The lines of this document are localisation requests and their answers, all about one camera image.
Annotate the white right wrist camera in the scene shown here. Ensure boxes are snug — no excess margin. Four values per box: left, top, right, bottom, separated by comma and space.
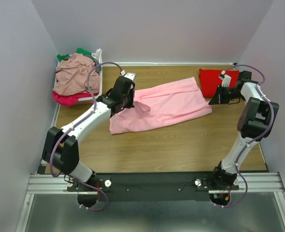
219, 70, 231, 87

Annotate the grey t shirt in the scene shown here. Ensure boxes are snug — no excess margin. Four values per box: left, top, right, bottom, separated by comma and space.
91, 55, 102, 73

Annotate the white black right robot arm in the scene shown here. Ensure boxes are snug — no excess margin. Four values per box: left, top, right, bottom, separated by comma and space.
209, 71, 279, 189

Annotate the green t shirt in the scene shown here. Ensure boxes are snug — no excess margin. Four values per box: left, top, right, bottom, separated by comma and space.
57, 48, 91, 62

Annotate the light pink t shirt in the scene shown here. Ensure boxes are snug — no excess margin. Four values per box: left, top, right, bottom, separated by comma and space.
109, 77, 212, 134

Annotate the magenta t shirt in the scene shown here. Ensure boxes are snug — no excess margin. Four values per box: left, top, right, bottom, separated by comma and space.
52, 91, 91, 107

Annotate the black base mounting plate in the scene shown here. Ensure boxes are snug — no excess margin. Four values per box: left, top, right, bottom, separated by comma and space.
67, 172, 239, 206

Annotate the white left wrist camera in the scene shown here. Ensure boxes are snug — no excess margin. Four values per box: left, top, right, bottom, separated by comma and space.
124, 72, 136, 83

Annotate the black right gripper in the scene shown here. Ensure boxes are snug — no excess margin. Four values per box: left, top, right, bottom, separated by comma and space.
208, 85, 244, 105

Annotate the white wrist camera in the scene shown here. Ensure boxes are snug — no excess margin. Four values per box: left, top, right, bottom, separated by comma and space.
124, 72, 136, 83
219, 70, 231, 87

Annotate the folded red t shirt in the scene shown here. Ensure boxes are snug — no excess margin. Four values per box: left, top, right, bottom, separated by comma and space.
199, 69, 239, 98

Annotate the dusty pink t shirt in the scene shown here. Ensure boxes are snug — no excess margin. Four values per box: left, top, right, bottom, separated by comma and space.
53, 53, 100, 96

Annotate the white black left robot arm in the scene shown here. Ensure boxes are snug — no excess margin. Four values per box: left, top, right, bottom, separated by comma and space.
42, 73, 136, 191

